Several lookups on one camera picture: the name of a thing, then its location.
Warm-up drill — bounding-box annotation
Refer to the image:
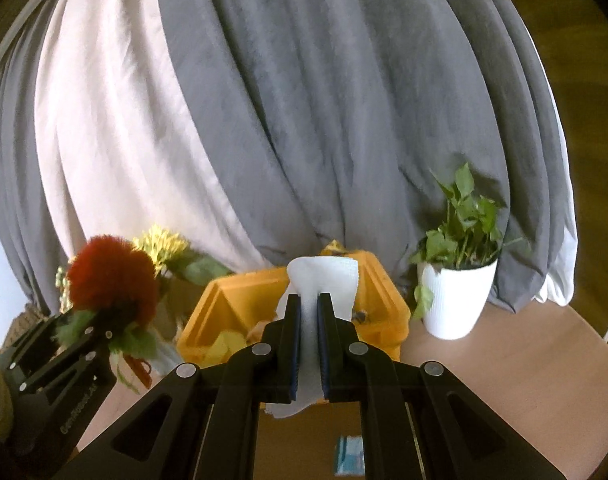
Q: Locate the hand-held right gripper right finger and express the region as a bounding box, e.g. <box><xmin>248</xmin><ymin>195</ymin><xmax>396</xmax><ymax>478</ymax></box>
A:
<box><xmin>318</xmin><ymin>292</ymin><xmax>567</xmax><ymax>480</ymax></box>

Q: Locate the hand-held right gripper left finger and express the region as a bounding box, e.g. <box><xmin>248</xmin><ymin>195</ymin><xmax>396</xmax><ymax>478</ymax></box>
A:
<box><xmin>54</xmin><ymin>292</ymin><xmax>302</xmax><ymax>480</ymax></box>

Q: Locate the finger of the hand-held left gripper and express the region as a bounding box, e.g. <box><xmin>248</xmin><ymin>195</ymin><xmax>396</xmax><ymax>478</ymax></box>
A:
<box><xmin>11</xmin><ymin>322</ymin><xmax>119</xmax><ymax>391</ymax></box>
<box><xmin>0</xmin><ymin>310</ymin><xmax>84</xmax><ymax>368</ymax></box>

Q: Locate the white sock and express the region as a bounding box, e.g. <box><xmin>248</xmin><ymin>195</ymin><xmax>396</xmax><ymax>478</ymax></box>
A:
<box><xmin>264</xmin><ymin>256</ymin><xmax>359</xmax><ymax>418</ymax></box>

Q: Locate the yellow plastic crate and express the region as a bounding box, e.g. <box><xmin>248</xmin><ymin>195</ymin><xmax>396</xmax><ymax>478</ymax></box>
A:
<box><xmin>176</xmin><ymin>247</ymin><xmax>411</xmax><ymax>406</ymax></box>

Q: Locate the red and green plush toy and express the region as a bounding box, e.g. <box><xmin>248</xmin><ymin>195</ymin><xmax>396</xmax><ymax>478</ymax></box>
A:
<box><xmin>54</xmin><ymin>234</ymin><xmax>159</xmax><ymax>391</ymax></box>

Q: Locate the brown patterned cushion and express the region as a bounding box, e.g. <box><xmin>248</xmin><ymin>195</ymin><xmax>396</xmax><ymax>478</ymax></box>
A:
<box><xmin>6</xmin><ymin>302</ymin><xmax>59</xmax><ymax>348</ymax></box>

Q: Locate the blue tissue pack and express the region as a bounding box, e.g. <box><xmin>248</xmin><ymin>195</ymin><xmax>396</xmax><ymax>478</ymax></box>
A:
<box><xmin>334</xmin><ymin>435</ymin><xmax>365</xmax><ymax>476</ymax></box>

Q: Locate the sunflower bouquet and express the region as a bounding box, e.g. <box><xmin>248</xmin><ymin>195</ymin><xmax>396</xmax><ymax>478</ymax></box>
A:
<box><xmin>56</xmin><ymin>225</ymin><xmax>235</xmax><ymax>311</ymax></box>

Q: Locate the white plant pot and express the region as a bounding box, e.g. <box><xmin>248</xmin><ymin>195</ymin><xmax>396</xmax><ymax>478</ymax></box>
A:
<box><xmin>416</xmin><ymin>257</ymin><xmax>500</xmax><ymax>339</ymax></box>

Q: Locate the grey curtain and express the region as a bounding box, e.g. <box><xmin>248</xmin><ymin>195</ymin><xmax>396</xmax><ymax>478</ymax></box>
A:
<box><xmin>0</xmin><ymin>35</ymin><xmax>69</xmax><ymax>313</ymax></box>
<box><xmin>154</xmin><ymin>0</ymin><xmax>580</xmax><ymax>306</ymax></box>

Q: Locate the green leafy plant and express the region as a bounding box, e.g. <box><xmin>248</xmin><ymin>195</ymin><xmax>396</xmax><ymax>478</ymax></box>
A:
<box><xmin>409</xmin><ymin>162</ymin><xmax>532</xmax><ymax>321</ymax></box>

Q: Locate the beige curtain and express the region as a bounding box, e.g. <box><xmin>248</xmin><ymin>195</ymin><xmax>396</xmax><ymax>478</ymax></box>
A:
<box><xmin>34</xmin><ymin>0</ymin><xmax>285</xmax><ymax>306</ymax></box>

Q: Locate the white sheer curtain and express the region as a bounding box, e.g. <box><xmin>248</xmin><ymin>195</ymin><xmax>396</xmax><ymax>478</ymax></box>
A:
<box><xmin>526</xmin><ymin>25</ymin><xmax>580</xmax><ymax>307</ymax></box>

